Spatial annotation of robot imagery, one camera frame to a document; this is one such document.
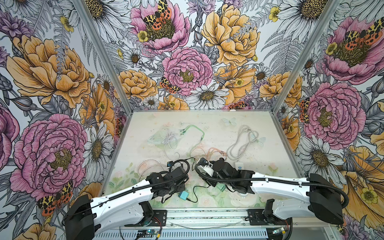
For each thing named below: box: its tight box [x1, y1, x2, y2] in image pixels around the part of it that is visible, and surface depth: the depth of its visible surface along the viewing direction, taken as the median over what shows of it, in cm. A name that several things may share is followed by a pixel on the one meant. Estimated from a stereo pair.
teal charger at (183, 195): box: [178, 190, 189, 201], surface depth 81 cm
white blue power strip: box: [234, 162, 245, 171], surface depth 92 cm
